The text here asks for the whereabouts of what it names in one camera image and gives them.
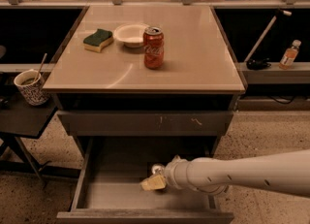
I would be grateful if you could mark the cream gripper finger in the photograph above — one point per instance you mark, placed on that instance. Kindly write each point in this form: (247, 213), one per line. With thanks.
(154, 182)

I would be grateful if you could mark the orange soda can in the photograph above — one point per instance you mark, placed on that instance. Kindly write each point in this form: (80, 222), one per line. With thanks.
(157, 169)

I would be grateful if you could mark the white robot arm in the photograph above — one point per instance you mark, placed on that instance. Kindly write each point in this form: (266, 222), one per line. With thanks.
(287, 173)

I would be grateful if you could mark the open middle drawer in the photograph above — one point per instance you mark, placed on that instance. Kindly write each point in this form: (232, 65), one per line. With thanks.
(109, 192)

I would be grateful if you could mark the closed top drawer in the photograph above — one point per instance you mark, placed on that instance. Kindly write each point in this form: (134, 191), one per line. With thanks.
(145, 124)

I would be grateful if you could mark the grey drawer cabinet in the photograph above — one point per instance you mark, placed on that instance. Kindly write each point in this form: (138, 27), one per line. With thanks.
(135, 86)

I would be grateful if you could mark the red cola can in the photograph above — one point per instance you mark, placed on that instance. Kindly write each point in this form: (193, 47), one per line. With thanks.
(153, 42)

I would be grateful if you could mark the white paper bowl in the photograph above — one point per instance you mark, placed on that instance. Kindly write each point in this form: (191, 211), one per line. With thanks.
(130, 35)

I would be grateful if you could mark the dark side table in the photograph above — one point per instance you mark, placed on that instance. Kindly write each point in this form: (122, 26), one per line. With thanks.
(20, 120)

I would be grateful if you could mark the green yellow sponge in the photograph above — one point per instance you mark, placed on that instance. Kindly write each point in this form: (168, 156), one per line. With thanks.
(98, 40)

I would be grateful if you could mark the black object on ledge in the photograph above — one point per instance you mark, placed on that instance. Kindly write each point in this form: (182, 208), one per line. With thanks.
(258, 64)

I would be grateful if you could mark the patterned paper cup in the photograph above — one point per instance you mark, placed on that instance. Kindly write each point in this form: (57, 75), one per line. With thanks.
(30, 85)

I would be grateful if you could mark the wooden stir stick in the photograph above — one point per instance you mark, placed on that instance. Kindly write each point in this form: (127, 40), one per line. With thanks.
(41, 66)

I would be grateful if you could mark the orange drink bottle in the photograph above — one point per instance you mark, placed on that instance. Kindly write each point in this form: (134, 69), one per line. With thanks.
(290, 55)

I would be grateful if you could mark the white leaning rod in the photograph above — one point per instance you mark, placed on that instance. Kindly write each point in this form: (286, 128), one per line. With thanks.
(268, 27)

